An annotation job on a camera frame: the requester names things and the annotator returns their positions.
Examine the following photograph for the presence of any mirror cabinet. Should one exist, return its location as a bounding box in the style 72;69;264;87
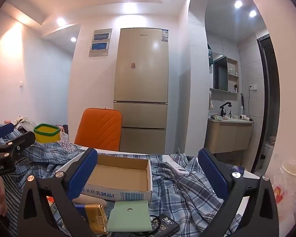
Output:
210;52;229;92

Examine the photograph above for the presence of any blue plaid shirt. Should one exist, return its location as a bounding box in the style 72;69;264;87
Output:
0;128;242;237

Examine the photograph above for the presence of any grey wall panel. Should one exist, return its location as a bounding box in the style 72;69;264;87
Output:
92;29;112;42
89;42;110;58

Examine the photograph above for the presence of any orange chair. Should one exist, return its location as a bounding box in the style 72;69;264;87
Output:
74;108;123;152

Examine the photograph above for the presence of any yellow green container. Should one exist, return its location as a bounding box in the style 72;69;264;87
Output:
34;123;60;143

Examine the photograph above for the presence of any black packet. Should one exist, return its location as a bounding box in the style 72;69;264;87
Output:
148;213;180;237

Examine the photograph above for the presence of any cardboard box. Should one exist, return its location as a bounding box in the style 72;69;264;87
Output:
81;153;153;201

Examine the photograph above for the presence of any gold blue packet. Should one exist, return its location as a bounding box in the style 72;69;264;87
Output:
75;204;108;234

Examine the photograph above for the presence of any beige vanity cabinet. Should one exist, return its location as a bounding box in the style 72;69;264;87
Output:
204;118;253;153

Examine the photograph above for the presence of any dark door frame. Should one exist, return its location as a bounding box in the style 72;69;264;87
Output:
257;36;281;173

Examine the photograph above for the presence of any white cloth bundle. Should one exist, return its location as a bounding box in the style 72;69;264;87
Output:
14;116;36;132

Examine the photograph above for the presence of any clear plastic bag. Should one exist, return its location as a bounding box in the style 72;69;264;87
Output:
271;153;296;228

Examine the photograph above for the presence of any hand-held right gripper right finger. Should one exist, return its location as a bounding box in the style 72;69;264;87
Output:
198;148;280;237

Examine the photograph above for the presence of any white remote control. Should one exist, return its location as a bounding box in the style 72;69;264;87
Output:
166;160;190;177

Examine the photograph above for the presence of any rhinestone studded item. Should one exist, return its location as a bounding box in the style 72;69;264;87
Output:
61;140;81;151

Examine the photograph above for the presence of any beige refrigerator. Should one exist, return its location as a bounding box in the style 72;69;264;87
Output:
113;28;169;155

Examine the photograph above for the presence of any black faucet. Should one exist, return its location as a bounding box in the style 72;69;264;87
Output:
219;102;232;116

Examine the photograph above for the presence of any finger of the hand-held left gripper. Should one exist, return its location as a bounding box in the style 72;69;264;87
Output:
0;123;15;145
0;131;36;156

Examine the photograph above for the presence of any wall niche shelf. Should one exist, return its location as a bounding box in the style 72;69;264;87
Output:
227;57;240;94

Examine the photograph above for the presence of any person's left hand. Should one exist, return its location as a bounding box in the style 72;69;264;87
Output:
0;178;8;216

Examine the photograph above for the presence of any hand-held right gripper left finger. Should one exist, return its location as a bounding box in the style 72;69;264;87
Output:
17;148;99;237

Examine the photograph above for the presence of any green snap pouch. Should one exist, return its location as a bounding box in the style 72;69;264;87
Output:
107;201;152;232

